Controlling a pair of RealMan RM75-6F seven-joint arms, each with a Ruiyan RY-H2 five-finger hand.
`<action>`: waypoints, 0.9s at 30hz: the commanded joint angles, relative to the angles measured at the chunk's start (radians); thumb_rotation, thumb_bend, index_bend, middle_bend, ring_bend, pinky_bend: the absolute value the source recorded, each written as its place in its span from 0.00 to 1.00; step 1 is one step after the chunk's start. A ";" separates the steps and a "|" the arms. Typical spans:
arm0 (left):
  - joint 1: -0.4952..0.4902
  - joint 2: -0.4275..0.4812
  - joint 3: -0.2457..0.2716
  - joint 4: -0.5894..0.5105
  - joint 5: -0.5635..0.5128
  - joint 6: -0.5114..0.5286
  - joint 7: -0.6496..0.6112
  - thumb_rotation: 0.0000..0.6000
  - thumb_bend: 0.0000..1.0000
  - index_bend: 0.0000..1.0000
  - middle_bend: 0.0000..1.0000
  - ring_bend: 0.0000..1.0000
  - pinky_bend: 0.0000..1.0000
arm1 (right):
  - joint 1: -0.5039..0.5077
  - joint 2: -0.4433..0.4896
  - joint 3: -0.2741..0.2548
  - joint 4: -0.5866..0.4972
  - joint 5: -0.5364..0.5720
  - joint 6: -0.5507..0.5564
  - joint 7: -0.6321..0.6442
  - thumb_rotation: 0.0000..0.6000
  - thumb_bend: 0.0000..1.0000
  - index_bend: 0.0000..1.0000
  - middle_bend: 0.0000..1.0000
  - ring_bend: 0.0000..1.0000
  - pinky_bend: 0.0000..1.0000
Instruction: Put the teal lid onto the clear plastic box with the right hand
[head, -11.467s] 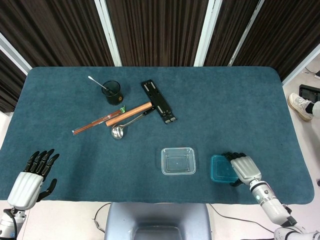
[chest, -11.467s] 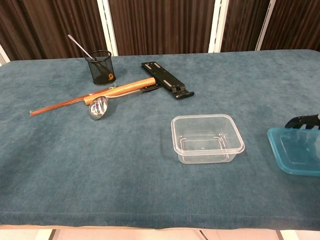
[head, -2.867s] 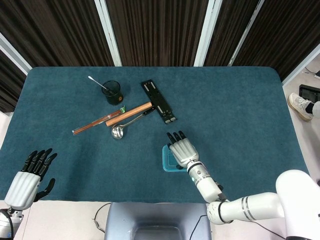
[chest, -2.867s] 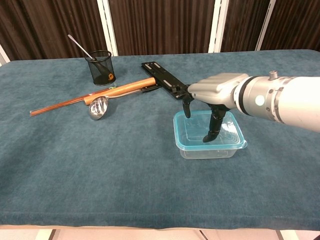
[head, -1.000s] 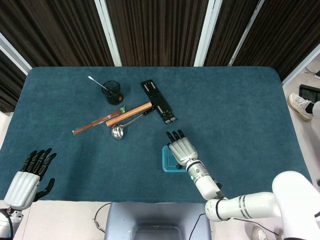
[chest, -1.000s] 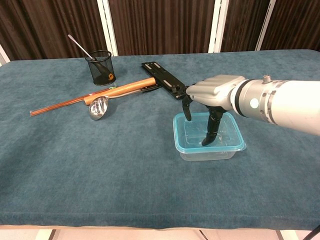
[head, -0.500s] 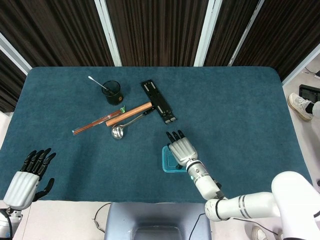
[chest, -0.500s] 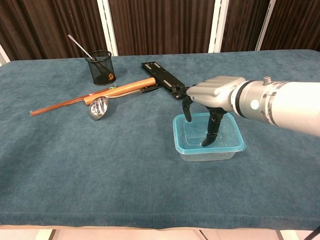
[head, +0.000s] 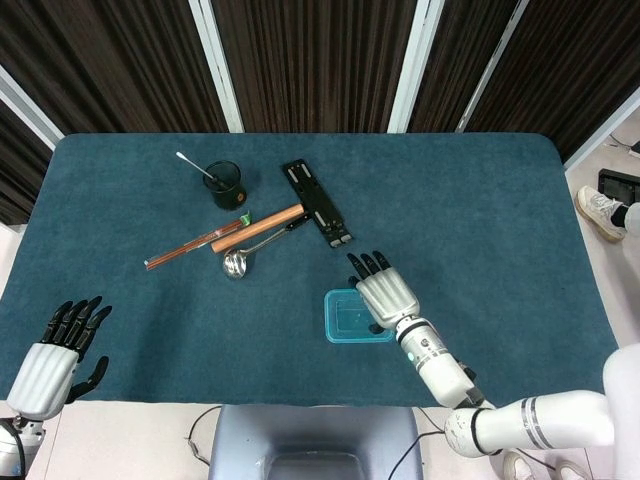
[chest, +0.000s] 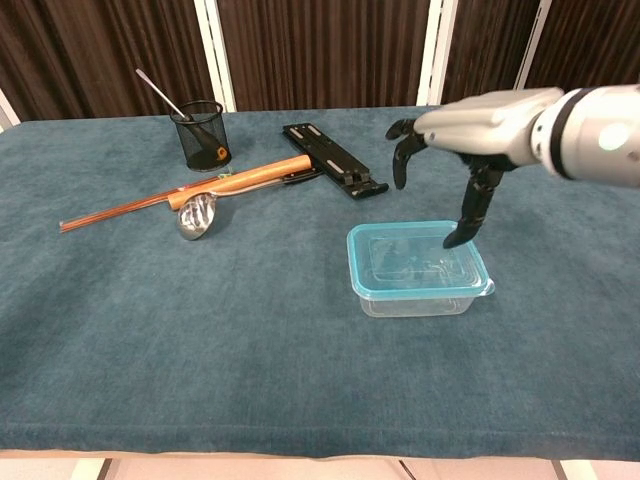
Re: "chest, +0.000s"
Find dark brown screen panel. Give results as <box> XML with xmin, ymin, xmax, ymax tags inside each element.
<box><xmin>214</xmin><ymin>0</ymin><xmax>431</xmax><ymax>112</ymax></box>
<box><xmin>442</xmin><ymin>0</ymin><xmax>544</xmax><ymax>105</ymax></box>
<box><xmin>0</xmin><ymin>0</ymin><xmax>216</xmax><ymax>121</ymax></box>
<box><xmin>522</xmin><ymin>0</ymin><xmax>640</xmax><ymax>94</ymax></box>

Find white screen frame post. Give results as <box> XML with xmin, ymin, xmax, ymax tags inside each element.
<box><xmin>509</xmin><ymin>0</ymin><xmax>554</xmax><ymax>94</ymax></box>
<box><xmin>193</xmin><ymin>0</ymin><xmax>237</xmax><ymax>114</ymax></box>
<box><xmin>0</xmin><ymin>88</ymin><xmax>21</xmax><ymax>132</ymax></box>
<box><xmin>415</xmin><ymin>0</ymin><xmax>457</xmax><ymax>106</ymax></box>

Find steel ladle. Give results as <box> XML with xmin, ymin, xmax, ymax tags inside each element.
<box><xmin>177</xmin><ymin>169</ymin><xmax>324</xmax><ymax>242</ymax></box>

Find black hinged clamp tool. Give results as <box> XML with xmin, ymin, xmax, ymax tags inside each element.
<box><xmin>281</xmin><ymin>123</ymin><xmax>390</xmax><ymax>201</ymax></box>

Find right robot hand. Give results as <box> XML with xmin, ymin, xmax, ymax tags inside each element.
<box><xmin>384</xmin><ymin>87</ymin><xmax>566</xmax><ymax>250</ymax></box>

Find black mesh pen cup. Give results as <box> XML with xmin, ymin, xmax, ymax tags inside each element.
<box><xmin>168</xmin><ymin>99</ymin><xmax>233</xmax><ymax>173</ymax></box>

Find packaged red-brown chopsticks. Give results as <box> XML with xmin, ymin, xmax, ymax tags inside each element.
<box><xmin>59</xmin><ymin>172</ymin><xmax>234</xmax><ymax>235</ymax></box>

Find blue table cloth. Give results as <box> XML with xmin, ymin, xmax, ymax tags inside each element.
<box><xmin>0</xmin><ymin>98</ymin><xmax>640</xmax><ymax>460</ymax></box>

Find clear plastic food container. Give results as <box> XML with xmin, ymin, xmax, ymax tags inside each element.
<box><xmin>352</xmin><ymin>279</ymin><xmax>496</xmax><ymax>319</ymax></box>

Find blue translucent plastic lid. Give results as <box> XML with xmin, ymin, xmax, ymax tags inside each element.
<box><xmin>346</xmin><ymin>219</ymin><xmax>496</xmax><ymax>301</ymax></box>

